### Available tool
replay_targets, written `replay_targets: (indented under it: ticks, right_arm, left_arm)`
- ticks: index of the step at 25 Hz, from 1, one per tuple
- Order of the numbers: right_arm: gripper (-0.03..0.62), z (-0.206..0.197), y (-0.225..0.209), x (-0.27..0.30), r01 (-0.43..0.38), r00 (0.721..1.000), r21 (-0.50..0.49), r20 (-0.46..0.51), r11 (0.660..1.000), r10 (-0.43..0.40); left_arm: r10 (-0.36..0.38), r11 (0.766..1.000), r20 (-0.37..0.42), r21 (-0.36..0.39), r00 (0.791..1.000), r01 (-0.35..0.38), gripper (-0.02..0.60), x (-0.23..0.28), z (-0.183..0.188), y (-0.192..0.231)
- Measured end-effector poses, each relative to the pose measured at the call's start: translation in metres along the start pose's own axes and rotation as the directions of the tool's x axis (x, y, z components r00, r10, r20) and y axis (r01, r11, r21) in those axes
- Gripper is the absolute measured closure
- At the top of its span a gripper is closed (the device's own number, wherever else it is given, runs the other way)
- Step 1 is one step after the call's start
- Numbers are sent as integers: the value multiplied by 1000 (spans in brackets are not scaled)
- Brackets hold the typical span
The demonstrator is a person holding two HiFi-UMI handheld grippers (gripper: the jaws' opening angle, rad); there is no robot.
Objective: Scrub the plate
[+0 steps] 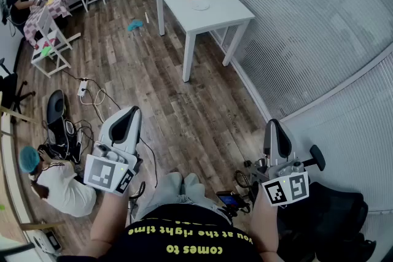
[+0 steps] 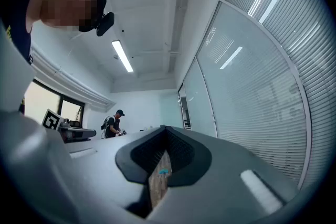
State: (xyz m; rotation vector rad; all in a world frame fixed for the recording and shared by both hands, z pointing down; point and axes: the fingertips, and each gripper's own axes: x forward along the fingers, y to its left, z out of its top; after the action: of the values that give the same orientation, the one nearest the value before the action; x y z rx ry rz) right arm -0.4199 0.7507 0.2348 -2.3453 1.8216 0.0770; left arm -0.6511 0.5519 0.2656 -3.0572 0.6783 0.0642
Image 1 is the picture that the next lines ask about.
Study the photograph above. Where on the white power strip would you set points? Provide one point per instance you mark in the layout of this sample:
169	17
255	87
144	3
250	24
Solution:
83	88

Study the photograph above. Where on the green cloth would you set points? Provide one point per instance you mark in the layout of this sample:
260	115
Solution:
46	51

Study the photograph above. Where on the white table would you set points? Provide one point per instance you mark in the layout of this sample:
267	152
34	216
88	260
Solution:
221	18

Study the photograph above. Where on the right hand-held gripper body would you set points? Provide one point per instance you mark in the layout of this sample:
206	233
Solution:
285	190

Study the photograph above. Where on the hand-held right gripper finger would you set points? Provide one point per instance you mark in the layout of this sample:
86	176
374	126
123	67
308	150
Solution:
268	147
285	147

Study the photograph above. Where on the white box device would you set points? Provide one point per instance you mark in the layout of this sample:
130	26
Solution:
46	242

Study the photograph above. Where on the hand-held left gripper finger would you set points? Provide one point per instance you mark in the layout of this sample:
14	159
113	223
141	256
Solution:
106	129
135	138

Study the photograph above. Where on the white wooden chair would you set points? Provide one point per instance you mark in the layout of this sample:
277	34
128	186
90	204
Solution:
46	27

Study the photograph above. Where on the yellow cloth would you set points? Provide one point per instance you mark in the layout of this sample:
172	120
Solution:
50	1

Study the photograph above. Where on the light wooden table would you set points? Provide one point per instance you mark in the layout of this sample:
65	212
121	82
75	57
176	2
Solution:
21	116

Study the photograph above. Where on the teal cloth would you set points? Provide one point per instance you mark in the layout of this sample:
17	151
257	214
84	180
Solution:
135	25

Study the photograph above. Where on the person's left forearm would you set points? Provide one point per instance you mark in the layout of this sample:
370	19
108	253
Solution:
107	218

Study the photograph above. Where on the small wooden stick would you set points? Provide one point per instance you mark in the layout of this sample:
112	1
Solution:
146	17

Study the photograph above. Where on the black office chair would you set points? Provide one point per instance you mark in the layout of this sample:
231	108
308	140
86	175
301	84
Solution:
331	214
9	86

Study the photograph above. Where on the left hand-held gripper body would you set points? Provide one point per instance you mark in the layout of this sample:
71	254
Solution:
101	175

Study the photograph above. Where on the white round plate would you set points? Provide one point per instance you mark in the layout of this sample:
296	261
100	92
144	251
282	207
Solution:
200	5

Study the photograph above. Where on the black padded backrest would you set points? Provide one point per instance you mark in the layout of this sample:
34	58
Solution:
56	107

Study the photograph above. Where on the person's light grey jeans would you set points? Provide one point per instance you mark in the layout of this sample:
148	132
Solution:
172	193

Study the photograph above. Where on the person's right forearm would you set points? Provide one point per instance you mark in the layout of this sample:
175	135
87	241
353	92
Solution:
262	224

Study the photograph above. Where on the person's black printed t-shirt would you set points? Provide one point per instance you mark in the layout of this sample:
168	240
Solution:
184	224

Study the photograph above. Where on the black screen device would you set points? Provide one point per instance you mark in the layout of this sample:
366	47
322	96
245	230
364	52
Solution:
228	201

